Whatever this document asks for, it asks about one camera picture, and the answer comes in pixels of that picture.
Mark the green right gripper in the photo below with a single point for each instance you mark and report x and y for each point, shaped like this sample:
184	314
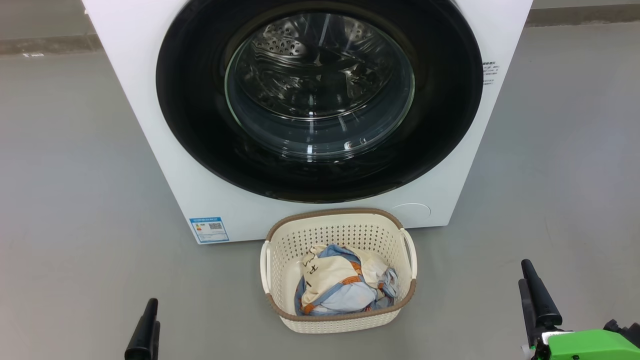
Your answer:
585	346

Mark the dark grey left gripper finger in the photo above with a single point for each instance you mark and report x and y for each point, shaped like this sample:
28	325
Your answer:
142	340
157	340

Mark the cream garment with black print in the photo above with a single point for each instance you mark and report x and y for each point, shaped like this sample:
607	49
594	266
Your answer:
330	272

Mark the blue garment with orange print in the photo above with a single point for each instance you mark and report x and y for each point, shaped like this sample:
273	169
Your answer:
345	300

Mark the round black glass washer door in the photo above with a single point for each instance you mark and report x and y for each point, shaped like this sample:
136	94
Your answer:
200	130

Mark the white front-load washing machine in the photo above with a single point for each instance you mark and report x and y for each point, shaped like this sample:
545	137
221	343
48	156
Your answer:
130	100

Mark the perforated steel washer drum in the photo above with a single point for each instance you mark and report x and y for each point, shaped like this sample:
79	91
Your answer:
320	65

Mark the blue energy label sticker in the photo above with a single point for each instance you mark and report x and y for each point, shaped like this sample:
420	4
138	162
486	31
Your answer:
209	230

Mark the round white filter cover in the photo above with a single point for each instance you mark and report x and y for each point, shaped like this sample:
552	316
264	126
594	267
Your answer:
411	215

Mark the cream laundry basket brown rim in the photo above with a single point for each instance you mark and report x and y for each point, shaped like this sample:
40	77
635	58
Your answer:
285	240

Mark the black text instruction sticker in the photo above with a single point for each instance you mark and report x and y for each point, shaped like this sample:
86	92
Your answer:
490	73

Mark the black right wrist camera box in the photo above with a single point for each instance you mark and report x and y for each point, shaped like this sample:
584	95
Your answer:
625	331

